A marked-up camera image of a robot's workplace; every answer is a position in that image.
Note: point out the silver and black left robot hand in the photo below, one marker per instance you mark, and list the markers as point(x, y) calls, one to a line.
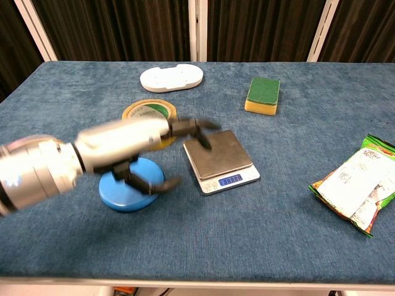
point(123, 142)

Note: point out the transparent yellowish packing tape roll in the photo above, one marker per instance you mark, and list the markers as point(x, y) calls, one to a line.
point(145, 110)

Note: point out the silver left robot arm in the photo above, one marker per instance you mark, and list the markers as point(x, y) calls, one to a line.
point(34, 175)

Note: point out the digital kitchen scale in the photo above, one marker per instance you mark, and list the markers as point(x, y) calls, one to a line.
point(228, 160)

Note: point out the blue disc with centre hole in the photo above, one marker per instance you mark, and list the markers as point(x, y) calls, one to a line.
point(123, 198)

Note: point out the white oblong foam plate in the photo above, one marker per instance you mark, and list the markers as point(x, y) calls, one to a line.
point(171, 79)

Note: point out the dark pleated curtain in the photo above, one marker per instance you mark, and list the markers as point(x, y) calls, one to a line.
point(123, 29)

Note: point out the blue fabric table cover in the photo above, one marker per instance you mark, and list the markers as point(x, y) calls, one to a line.
point(197, 234)

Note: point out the yellow sponge with green scourer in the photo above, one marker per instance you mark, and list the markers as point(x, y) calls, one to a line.
point(263, 92)

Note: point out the green and white snack bag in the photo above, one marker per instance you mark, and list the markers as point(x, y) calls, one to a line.
point(355, 188)

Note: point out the white upright frame post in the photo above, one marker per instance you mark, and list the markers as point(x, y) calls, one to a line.
point(197, 29)

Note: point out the white perforated slanted frame post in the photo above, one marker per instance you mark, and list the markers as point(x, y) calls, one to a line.
point(324, 29)

